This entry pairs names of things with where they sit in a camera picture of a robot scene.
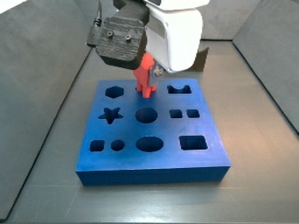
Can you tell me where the black curved fixture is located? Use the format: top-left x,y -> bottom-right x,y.
189,48 -> 209,72

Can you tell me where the black camera cable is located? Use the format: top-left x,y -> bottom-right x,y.
85,0 -> 104,48

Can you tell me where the red three prong object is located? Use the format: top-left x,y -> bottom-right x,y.
133,53 -> 156,98

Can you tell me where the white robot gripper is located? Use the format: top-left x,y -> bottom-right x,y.
143,0 -> 211,87

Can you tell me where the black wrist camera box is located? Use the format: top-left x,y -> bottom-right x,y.
96,0 -> 149,70

